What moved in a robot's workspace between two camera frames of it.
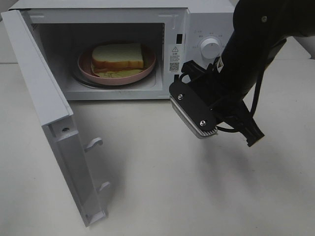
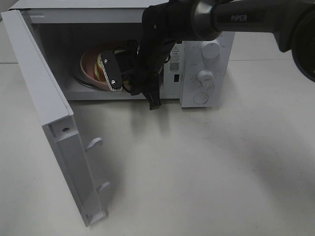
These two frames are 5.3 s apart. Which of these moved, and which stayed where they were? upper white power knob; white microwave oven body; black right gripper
Moved: black right gripper
Stayed: upper white power knob; white microwave oven body
